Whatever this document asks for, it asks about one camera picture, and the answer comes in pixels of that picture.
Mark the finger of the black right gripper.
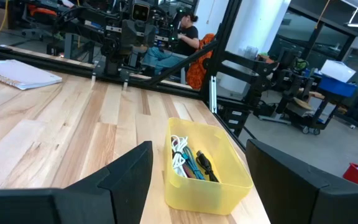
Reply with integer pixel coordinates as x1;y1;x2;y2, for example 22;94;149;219
121;20;139;47
138;20;157;47

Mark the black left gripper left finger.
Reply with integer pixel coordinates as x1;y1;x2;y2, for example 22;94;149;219
0;140;154;224

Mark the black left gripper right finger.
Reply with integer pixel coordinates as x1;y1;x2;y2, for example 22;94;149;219
245;138;358;224

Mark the black USB-C cable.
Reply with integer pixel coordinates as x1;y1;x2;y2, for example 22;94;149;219
195;150;220;184

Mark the blue braided USB-C cable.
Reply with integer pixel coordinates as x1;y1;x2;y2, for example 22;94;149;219
181;146;206;181

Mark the pink braided USB-C cable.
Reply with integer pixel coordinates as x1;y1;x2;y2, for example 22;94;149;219
181;163;197;180

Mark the white USB-C cable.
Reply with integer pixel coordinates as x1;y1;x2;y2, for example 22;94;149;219
170;134;189;179

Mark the person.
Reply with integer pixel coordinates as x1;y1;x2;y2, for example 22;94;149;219
141;10;200;77

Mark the orange fabric chair cover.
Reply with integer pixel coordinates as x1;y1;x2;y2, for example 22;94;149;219
185;32;216;91

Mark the yellow translucent plastic bin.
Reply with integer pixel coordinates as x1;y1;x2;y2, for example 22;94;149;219
162;117;254;216

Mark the orange machine part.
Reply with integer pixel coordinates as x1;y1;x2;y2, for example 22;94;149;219
26;3;58;18

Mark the black metal stand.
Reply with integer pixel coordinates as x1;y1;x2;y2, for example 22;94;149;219
219;50;281;108

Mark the black drawer cabinet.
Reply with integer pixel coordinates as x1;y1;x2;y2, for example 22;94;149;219
219;104;256;138

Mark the black wheeled equipment cart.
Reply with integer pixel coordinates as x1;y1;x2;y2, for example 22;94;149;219
257;46;334;136

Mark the white spiral notebook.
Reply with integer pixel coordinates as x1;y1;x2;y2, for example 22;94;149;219
0;58;63;91

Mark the blue plastic tub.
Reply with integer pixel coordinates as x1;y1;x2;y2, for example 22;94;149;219
303;70;358;98

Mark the white cardboard box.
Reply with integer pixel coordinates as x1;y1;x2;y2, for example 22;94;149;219
319;59;357;83

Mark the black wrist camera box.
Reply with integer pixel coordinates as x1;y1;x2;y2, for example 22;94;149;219
131;1;151;22

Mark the black aluminium rig frame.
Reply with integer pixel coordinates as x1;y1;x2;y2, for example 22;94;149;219
0;0;250;153

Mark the silver aluminium bracket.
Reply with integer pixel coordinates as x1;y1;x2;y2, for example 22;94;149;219
209;75;218;114

